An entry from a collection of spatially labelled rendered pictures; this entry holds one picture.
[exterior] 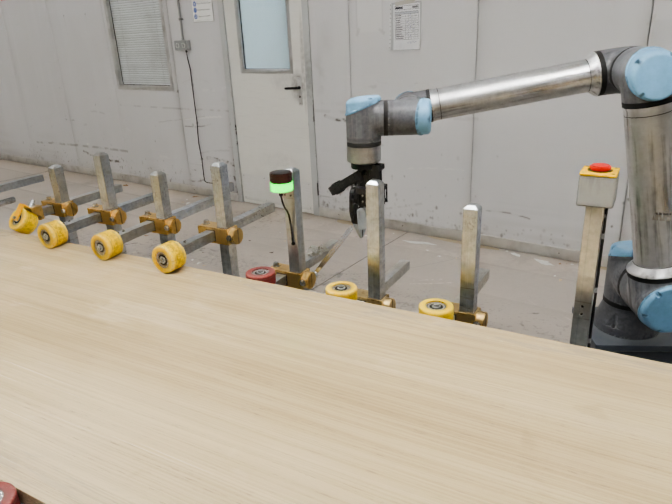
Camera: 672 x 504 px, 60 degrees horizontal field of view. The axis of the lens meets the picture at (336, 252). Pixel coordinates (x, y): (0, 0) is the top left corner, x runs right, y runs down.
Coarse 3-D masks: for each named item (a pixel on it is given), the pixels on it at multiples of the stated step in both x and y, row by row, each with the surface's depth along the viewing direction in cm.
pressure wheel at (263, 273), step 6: (252, 270) 158; (258, 270) 157; (264, 270) 158; (270, 270) 158; (246, 276) 156; (252, 276) 154; (258, 276) 154; (264, 276) 154; (270, 276) 155; (270, 282) 155
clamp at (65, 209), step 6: (54, 198) 214; (42, 204) 212; (48, 204) 210; (54, 204) 208; (60, 204) 207; (66, 204) 207; (72, 204) 208; (54, 210) 210; (60, 210) 208; (66, 210) 206; (72, 210) 209; (60, 216) 209; (66, 216) 209
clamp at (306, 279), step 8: (280, 264) 171; (280, 272) 167; (288, 272) 165; (304, 272) 165; (312, 272) 165; (288, 280) 166; (296, 280) 165; (304, 280) 164; (312, 280) 166; (296, 288) 166
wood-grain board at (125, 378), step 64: (0, 256) 179; (64, 256) 176; (128, 256) 174; (0, 320) 138; (64, 320) 136; (128, 320) 135; (192, 320) 134; (256, 320) 132; (320, 320) 131; (384, 320) 130; (448, 320) 128; (0, 384) 112; (64, 384) 111; (128, 384) 110; (192, 384) 109; (256, 384) 108; (320, 384) 107; (384, 384) 106; (448, 384) 106; (512, 384) 105; (576, 384) 104; (640, 384) 103; (0, 448) 94; (64, 448) 94; (128, 448) 93; (192, 448) 92; (256, 448) 92; (320, 448) 91; (384, 448) 90; (448, 448) 90; (512, 448) 89; (576, 448) 89; (640, 448) 88
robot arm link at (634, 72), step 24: (648, 48) 136; (624, 72) 138; (648, 72) 134; (624, 96) 141; (648, 96) 135; (624, 120) 145; (648, 120) 139; (648, 144) 141; (648, 168) 143; (648, 192) 145; (648, 216) 148; (648, 240) 150; (648, 264) 153; (624, 288) 165; (648, 288) 153; (648, 312) 153
